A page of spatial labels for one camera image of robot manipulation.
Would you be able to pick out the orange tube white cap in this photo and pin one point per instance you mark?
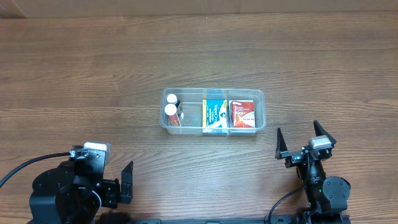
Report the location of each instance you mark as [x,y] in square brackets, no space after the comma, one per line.
[171,112]

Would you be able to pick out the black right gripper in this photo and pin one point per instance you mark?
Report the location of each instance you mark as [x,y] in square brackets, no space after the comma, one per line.
[301,154]

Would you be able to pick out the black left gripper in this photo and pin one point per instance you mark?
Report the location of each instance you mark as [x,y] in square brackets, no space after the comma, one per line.
[112,189]

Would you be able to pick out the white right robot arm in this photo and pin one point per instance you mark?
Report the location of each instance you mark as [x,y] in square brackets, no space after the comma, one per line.
[327,196]

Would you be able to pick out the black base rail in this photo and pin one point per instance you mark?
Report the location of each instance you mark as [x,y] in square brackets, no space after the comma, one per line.
[242,220]

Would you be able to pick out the clear plastic container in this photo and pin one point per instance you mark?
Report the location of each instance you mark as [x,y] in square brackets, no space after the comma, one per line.
[190,110]

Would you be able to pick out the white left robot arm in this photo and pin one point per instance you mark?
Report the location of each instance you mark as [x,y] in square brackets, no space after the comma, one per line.
[74,191]

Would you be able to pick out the blue yellow VapoDrops box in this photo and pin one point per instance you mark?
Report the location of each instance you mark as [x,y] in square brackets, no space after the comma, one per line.
[214,113]

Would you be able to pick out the red medicine box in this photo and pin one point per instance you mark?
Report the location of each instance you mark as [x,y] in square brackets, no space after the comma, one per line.
[242,114]

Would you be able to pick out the dark bottle white cap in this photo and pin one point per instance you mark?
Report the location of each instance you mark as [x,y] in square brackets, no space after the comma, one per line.
[173,99]

